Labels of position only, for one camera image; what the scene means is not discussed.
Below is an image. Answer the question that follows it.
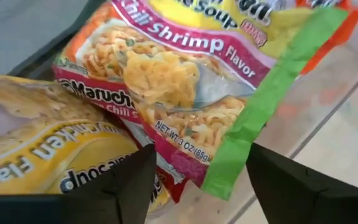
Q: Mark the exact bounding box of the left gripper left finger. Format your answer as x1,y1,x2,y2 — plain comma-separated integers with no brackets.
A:
0,143,157,224

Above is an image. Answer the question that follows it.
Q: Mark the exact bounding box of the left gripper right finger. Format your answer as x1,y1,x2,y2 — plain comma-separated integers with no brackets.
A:
246,142,358,224

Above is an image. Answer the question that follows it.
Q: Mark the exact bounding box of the yellow ramen noodle pack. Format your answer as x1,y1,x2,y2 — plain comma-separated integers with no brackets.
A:
0,74,172,215

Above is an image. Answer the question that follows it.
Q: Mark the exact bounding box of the red ramen noodle pack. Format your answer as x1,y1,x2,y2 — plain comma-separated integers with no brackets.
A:
53,67,189,203

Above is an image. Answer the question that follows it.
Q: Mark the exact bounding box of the green-edged chili shrimp ramen pack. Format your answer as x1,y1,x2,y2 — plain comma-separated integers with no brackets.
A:
53,0,349,202

